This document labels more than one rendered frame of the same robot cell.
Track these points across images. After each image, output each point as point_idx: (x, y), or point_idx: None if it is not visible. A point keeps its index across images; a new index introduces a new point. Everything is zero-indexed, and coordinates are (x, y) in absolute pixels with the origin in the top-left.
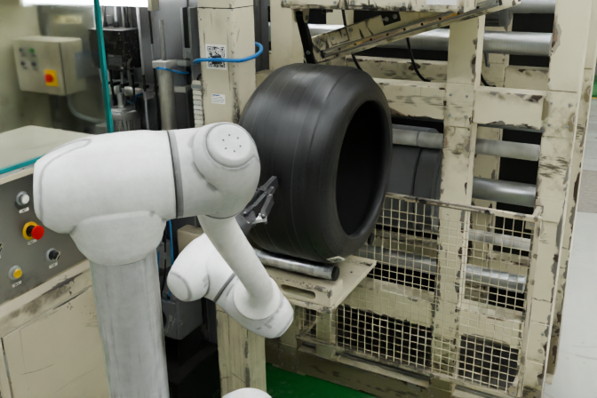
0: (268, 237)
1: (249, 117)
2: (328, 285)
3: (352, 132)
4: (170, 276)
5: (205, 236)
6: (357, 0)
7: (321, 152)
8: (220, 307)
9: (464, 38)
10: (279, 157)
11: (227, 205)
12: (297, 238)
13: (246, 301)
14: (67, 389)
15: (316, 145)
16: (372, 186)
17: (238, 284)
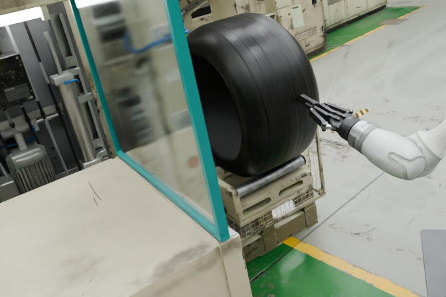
0: (285, 154)
1: (251, 64)
2: (302, 170)
3: (205, 79)
4: (413, 162)
5: (379, 131)
6: None
7: (310, 64)
8: None
9: None
10: (294, 80)
11: None
12: (308, 138)
13: (443, 146)
14: None
15: (307, 60)
16: (235, 109)
17: (427, 142)
